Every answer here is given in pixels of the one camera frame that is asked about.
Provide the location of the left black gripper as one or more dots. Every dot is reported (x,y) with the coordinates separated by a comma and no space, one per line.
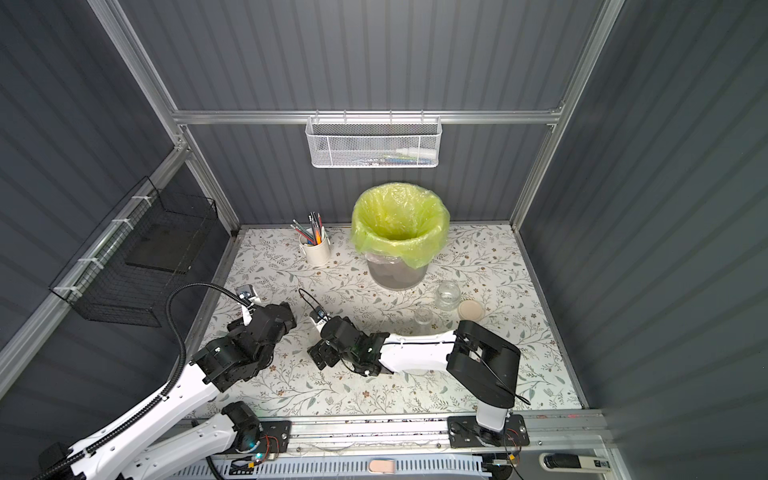
(274,318)

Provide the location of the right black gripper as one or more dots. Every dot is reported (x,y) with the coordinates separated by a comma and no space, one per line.
(330,342)

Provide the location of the oatmeal jar with beige lid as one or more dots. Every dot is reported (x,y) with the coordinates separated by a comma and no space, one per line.
(448,295)

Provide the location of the beige jar lid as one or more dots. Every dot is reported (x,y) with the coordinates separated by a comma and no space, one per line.
(471,310)

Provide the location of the glass oatmeal jar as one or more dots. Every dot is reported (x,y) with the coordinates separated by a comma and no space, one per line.
(423,315)

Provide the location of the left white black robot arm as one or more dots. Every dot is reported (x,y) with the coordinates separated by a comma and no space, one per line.
(219,365)

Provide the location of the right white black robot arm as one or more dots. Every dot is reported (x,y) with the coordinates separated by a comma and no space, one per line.
(483,362)

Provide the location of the white pen cup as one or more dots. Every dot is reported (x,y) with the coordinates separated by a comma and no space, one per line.
(317,255)

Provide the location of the pens bundle in cup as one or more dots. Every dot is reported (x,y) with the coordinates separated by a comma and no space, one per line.
(312,233)

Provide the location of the grey trash bin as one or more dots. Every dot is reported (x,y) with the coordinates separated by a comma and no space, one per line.
(393,273)

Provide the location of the pink eraser block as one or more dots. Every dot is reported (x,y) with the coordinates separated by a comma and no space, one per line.
(382,466)

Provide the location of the green plastic bin liner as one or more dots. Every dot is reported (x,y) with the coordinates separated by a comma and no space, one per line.
(400,220)

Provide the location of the floral table mat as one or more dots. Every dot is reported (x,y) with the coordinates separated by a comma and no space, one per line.
(484,259)

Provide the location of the white black stapler device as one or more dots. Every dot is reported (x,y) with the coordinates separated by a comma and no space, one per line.
(573,463)

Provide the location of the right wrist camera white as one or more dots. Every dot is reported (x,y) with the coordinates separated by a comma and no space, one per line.
(320,318)

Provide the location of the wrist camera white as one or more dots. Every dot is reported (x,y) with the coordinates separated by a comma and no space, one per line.
(320,318)
(249,300)

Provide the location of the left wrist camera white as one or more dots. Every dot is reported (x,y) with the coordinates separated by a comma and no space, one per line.
(249,300)

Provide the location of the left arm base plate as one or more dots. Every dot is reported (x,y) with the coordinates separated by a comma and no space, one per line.
(270,437)

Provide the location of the black wire basket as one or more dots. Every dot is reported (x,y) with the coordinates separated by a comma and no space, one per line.
(143,255)

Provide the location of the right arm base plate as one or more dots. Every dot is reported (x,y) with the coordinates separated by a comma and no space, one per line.
(465,432)

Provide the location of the white wire mesh basket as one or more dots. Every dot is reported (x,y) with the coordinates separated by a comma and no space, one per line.
(369,145)

